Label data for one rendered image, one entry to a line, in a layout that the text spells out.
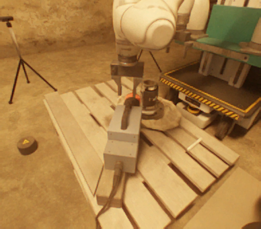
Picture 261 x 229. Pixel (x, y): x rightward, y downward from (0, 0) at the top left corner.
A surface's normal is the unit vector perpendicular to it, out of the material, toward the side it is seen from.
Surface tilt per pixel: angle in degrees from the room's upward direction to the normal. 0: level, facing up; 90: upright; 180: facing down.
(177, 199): 0
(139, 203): 0
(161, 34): 96
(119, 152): 0
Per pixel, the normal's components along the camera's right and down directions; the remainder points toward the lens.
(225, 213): 0.03, -0.83
